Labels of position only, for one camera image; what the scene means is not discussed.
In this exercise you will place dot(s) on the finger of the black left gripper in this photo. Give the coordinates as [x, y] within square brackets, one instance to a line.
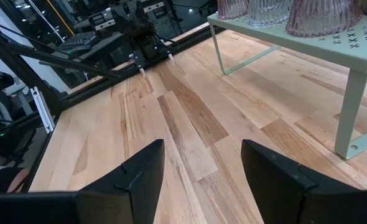
[148, 23]
[137, 25]

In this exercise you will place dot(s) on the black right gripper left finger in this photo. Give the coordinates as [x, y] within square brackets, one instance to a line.
[146, 174]

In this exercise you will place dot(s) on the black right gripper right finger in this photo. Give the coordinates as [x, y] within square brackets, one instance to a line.
[273, 180]

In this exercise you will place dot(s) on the pink ribbed glass candle holder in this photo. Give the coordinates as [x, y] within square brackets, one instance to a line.
[231, 9]
[323, 18]

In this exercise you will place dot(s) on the clear ribbed glass candle holder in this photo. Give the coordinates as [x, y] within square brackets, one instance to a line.
[269, 12]

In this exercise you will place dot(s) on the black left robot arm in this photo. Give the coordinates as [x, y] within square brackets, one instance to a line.
[154, 49]

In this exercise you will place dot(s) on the black keyboard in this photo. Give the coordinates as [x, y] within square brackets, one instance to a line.
[77, 40]

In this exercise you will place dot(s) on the person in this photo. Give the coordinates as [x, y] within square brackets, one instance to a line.
[18, 180]

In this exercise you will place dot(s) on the green perforated metal shelf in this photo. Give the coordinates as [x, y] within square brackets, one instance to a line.
[326, 49]

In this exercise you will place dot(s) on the black aluminium table frame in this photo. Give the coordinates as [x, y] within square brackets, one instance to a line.
[31, 76]

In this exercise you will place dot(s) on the silver metal bracket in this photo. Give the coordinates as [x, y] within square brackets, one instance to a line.
[43, 112]

